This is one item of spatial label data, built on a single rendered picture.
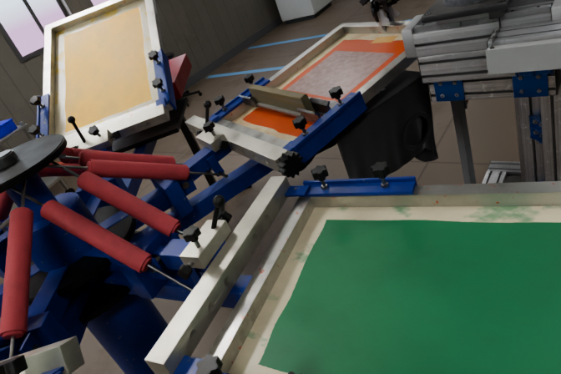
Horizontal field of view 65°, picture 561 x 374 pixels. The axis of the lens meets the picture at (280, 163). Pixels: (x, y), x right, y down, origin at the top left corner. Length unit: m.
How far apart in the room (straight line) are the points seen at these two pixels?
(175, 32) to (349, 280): 5.91
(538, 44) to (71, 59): 1.95
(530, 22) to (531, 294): 0.74
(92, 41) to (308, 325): 1.85
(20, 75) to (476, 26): 4.79
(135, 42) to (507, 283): 1.85
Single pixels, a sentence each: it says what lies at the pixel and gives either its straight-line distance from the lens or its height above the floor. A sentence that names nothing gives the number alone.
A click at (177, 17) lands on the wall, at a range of 6.70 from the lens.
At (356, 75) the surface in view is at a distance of 1.68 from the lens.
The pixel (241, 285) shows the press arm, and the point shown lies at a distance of 1.10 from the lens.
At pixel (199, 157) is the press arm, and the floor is 1.05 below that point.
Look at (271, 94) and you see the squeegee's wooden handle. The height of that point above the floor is 1.10.
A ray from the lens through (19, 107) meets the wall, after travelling 5.45.
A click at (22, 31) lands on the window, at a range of 5.55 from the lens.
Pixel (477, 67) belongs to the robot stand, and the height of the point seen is 1.07.
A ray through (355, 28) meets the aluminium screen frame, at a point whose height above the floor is 1.11.
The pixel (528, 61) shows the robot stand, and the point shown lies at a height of 1.13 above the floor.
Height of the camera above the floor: 1.63
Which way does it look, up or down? 28 degrees down
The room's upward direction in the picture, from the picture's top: 22 degrees counter-clockwise
